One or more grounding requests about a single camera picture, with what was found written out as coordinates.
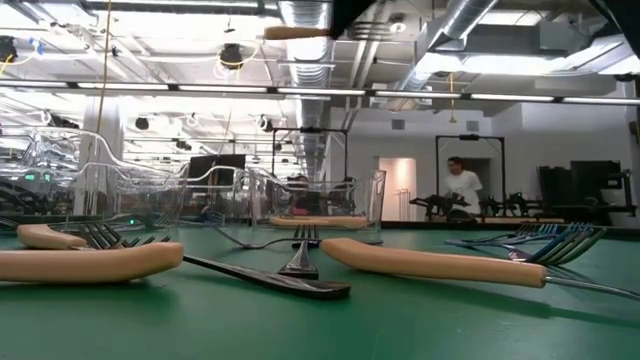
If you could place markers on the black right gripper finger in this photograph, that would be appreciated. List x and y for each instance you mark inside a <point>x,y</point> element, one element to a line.
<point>350,15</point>

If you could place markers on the black bar with light strips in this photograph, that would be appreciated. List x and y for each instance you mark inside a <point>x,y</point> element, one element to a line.
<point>320,91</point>

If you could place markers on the black background robot arm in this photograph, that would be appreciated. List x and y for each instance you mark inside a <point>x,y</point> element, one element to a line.
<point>440,202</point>

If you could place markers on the clear plastic bin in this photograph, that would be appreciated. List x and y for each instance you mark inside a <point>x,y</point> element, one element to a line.
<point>220,200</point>
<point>50,190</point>
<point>350,200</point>

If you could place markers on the green felt table mat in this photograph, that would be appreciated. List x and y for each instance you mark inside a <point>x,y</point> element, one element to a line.
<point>320,330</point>

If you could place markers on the black overhead camera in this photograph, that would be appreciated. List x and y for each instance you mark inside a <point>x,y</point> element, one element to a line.
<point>231,55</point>

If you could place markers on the person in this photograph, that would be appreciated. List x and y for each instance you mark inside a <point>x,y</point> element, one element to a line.
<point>302,197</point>
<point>465,185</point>

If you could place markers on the black rig frame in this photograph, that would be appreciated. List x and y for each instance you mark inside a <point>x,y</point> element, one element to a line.
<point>470,136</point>

